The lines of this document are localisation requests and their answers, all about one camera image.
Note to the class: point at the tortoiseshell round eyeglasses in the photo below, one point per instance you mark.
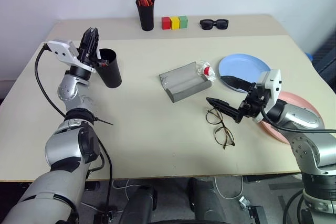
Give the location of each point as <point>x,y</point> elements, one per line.
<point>214,116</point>

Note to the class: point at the grey open glasses case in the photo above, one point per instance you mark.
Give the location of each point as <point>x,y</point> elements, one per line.
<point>183,85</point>

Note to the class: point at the dark rounded robot leg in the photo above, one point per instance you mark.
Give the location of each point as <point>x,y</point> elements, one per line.
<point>207,200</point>
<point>139,205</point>

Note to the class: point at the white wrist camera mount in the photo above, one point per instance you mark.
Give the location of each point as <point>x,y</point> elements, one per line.
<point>62,51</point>
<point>273,82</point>

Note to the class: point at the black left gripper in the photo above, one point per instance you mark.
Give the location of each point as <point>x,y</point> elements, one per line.
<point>89,56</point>

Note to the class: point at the black sunglasses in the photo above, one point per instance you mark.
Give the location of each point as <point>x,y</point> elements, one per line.
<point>207,23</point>

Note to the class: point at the black ribbed bag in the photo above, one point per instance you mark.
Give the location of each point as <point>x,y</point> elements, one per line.
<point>325,56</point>

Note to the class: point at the small red white cap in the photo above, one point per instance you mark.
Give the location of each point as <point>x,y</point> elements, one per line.
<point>207,71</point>

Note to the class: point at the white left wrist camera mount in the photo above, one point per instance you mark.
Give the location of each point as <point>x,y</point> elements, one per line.
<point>62,51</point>

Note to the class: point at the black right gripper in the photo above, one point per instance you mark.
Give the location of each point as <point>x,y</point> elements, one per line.
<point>252,104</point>

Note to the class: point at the small metal bracket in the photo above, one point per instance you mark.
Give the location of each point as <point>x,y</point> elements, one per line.
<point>245,203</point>

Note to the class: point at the green wooden block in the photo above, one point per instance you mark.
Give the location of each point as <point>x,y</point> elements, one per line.
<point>183,22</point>

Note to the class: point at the black floor box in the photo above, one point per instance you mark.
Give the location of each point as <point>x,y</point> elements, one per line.
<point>257,214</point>

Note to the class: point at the red and white wrapper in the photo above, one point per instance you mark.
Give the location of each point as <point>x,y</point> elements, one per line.
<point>210,77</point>

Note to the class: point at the black zip tie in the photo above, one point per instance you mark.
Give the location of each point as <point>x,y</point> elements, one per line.
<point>103,122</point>

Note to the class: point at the black plastic cup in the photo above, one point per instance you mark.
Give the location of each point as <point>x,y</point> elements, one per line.
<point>111,74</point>

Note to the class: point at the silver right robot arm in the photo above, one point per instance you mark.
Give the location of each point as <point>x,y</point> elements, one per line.
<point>302,116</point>

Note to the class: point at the tall black pen holder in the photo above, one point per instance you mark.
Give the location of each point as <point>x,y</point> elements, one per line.
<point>146,16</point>

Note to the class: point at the red black marker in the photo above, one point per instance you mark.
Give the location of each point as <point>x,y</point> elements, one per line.
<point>102,63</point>

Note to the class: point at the small blue object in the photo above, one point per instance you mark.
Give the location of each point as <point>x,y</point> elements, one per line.
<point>309,56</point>

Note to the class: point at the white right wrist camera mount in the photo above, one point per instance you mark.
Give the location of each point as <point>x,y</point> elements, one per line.
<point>273,82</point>

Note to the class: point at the pink plate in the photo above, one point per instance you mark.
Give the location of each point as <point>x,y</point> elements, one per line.
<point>274,130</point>

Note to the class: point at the yellow wooden block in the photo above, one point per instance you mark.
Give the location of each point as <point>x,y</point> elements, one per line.
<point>174,23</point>

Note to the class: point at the light blue plate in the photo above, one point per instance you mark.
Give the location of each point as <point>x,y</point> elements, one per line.
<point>241,65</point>

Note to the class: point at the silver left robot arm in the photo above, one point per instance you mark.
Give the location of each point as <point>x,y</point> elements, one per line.
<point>63,150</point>

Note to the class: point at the red wooden block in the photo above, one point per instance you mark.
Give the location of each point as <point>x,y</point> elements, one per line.
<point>166,23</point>

